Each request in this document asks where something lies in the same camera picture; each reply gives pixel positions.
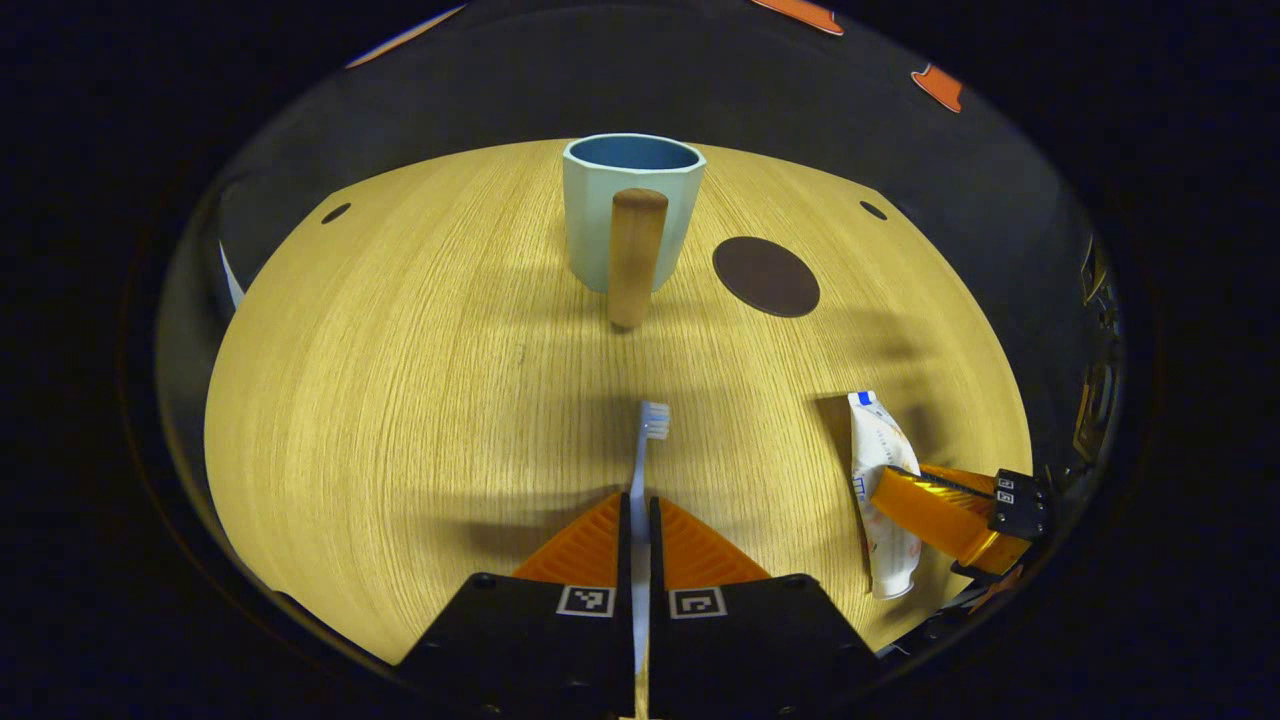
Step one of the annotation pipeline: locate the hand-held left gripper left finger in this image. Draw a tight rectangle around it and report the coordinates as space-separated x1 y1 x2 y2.
398 490 637 720

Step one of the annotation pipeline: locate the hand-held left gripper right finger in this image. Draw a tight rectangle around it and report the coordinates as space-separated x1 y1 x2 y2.
648 495 883 720

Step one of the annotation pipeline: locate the white toothpaste tube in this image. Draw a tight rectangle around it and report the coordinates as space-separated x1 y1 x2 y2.
848 390 923 601

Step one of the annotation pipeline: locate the white blue toothbrush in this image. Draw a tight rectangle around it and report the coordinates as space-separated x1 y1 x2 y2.
628 400 672 720

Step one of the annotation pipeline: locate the round dark brown coaster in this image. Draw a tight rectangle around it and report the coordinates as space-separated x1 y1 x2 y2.
712 236 821 319

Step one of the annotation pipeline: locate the light blue cup wooden handle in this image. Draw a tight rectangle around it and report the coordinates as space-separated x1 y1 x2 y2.
562 133 707 331

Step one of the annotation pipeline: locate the black backdrop cloth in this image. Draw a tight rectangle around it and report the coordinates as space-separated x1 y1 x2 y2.
215 0 1101 311

